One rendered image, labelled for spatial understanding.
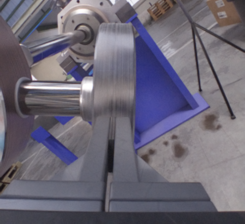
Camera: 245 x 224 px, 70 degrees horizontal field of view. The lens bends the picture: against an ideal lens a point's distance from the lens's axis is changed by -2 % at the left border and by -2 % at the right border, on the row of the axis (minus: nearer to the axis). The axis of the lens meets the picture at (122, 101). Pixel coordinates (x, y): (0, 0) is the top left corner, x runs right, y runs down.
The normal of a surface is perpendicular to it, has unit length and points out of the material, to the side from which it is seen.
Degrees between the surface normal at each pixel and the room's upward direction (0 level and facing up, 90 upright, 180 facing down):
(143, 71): 90
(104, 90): 70
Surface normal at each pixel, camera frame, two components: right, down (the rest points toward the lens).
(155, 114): -0.04, 0.43
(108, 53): 0.04, -0.39
